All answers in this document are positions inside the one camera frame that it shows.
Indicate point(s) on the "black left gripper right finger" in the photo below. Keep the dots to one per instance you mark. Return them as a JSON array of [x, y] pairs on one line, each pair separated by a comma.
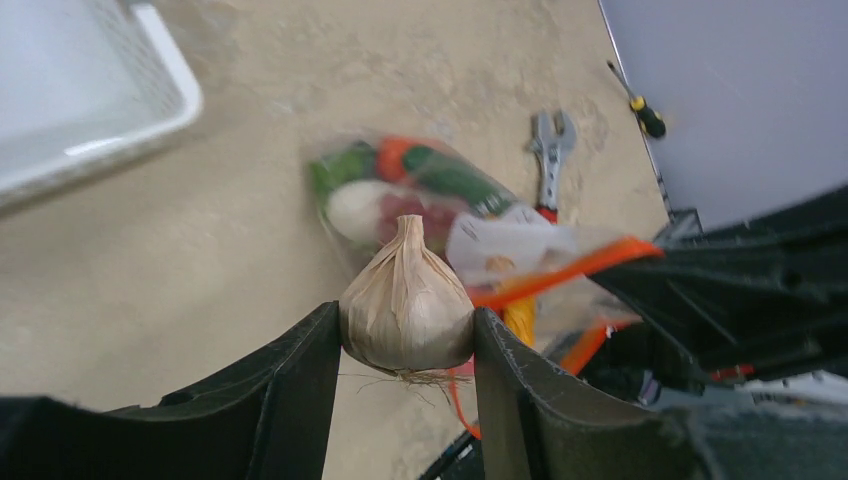
[[540, 422]]

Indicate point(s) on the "yellow black screwdriver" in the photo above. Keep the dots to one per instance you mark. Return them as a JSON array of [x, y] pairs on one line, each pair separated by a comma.
[[650, 121]]

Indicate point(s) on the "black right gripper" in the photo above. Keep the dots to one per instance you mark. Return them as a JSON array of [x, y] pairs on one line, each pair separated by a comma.
[[768, 294]]

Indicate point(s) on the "green cucumber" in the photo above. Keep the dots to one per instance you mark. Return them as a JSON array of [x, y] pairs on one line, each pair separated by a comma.
[[452, 176]]

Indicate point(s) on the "beige garlic bulb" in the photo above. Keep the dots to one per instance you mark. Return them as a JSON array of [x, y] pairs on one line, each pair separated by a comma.
[[407, 311]]

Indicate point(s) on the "white plastic basket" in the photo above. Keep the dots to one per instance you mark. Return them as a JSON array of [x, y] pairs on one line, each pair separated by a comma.
[[86, 86]]

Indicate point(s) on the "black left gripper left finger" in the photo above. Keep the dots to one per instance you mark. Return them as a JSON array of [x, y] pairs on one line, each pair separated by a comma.
[[266, 416]]

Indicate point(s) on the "red adjustable wrench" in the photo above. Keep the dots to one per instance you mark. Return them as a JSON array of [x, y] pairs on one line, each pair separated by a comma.
[[554, 137]]

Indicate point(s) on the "white radish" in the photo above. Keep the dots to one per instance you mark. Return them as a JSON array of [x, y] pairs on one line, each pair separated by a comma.
[[354, 209]]

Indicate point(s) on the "orange carrot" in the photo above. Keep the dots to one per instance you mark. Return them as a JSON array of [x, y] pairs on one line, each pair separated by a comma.
[[373, 163]]

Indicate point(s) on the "clear zip top bag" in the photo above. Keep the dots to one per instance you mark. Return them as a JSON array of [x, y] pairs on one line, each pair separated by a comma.
[[553, 264]]

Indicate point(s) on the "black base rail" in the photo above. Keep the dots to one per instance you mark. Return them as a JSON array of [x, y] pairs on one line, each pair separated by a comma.
[[461, 460]]

